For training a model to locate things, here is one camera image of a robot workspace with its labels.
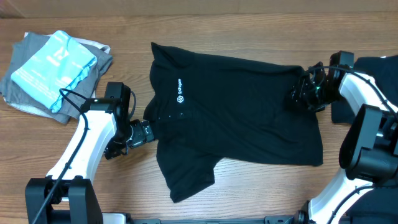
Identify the black polo shirt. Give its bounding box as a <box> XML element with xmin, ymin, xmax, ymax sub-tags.
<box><xmin>144</xmin><ymin>44</ymin><xmax>323</xmax><ymax>203</ymax></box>

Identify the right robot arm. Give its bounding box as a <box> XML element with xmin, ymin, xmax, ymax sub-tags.
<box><xmin>285</xmin><ymin>51</ymin><xmax>397</xmax><ymax>223</ymax></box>

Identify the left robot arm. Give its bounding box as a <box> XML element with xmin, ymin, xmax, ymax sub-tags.
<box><xmin>25</xmin><ymin>82</ymin><xmax>155</xmax><ymax>224</ymax></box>

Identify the pile of black clothes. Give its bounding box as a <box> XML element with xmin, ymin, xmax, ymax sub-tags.
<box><xmin>331</xmin><ymin>55</ymin><xmax>397</xmax><ymax>224</ymax></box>

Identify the folded dark grey shirt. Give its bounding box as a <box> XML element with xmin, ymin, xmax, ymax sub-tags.
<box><xmin>0</xmin><ymin>32</ymin><xmax>114</xmax><ymax>125</ymax></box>

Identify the folded light blue shirt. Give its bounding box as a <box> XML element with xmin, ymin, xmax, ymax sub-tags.
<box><xmin>11</xmin><ymin>30</ymin><xmax>97</xmax><ymax>113</ymax></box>

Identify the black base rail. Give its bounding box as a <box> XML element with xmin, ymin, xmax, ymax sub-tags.
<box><xmin>99</xmin><ymin>212</ymin><xmax>299</xmax><ymax>224</ymax></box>

